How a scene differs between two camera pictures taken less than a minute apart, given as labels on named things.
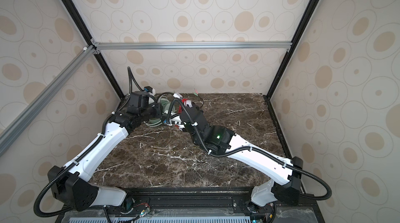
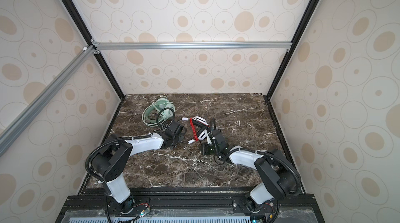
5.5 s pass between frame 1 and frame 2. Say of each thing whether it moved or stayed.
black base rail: stayed
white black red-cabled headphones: moved
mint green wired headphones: stayed
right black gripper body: moved
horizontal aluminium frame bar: stayed
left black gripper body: moved
